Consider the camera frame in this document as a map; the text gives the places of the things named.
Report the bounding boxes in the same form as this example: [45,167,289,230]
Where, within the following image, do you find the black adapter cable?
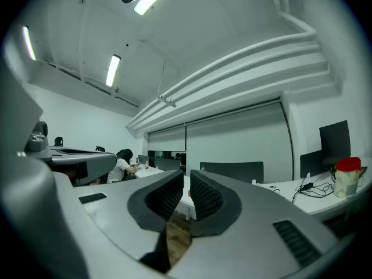
[291,170,335,205]

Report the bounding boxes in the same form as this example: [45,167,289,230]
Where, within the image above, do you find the white ceiling pipes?
[126,9,318,131]

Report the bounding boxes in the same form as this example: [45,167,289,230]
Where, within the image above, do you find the large grey roller blind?
[185,98,294,183]

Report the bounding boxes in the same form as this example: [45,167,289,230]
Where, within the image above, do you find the red lid container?
[333,156,363,199]

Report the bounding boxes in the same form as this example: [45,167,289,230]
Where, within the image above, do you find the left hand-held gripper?
[0,57,117,279]

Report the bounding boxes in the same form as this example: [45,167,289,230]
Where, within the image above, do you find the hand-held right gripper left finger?
[54,169,185,279]

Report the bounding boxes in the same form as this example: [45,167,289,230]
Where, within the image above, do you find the long dark desk divider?
[199,161,264,184]

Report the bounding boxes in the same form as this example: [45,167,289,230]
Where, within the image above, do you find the white pipe bracket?
[156,94,177,109]

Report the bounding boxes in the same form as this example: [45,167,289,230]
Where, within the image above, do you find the black monitor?
[319,120,352,167]

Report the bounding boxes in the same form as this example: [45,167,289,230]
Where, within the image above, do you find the small grey roller blind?
[147,124,187,153]

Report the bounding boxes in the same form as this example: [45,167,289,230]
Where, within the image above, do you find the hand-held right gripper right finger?
[167,169,356,279]

